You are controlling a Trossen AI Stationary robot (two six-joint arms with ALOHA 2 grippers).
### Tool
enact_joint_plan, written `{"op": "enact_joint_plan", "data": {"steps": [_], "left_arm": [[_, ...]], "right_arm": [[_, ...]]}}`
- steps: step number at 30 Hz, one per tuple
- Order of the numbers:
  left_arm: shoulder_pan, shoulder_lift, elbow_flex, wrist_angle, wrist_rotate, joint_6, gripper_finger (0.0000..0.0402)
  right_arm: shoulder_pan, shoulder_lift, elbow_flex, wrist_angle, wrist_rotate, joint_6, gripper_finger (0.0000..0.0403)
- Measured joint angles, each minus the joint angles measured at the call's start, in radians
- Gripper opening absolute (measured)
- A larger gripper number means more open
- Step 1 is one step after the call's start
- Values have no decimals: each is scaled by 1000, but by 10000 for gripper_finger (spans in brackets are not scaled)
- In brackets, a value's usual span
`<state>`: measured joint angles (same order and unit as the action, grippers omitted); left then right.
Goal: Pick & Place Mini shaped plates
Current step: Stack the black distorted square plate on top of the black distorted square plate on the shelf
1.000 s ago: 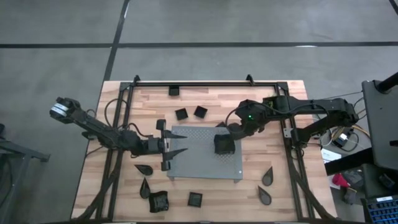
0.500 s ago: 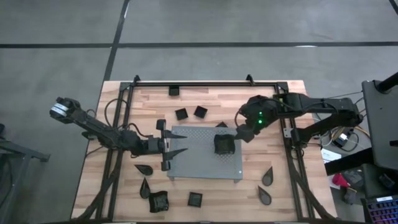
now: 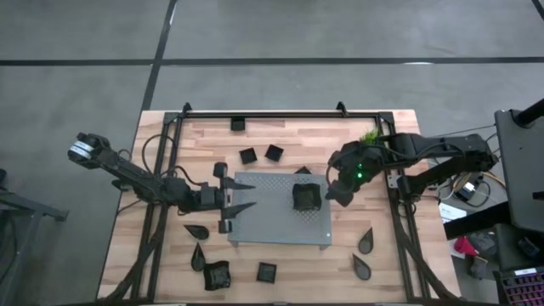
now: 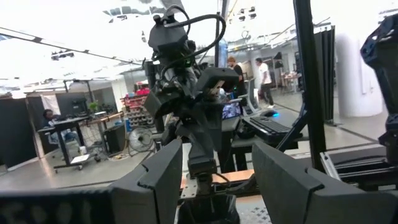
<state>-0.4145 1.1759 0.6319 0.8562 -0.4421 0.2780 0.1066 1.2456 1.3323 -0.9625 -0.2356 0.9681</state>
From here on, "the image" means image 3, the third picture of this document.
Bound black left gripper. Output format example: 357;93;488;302
193;162;258;235

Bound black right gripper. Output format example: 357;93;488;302
325;142;386;208

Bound black teardrop shaped plate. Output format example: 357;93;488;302
351;252;372;281
183;224;211;241
357;226;375;255
190;241;207;273

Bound grey perforated metal shelf riser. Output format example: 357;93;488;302
228;171;333;251

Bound green plant in white pot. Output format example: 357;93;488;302
359;127;382;145

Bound white paper sheet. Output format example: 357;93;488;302
439;201;468;224

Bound small white blue device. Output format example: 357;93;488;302
456;180;480;203

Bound red plastic object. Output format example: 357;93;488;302
453;236;479;257

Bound black desk bar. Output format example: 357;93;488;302
444;201;511;240

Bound dark grey monitor panel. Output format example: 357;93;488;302
495;108;544;233

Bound black pole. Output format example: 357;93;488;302
515;98;544;128

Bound backlit computer keyboard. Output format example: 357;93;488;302
500;266;544;306

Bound black aluminium table frame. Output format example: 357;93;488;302
101;101;458;303

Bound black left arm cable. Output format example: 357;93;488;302
141;133;201;188

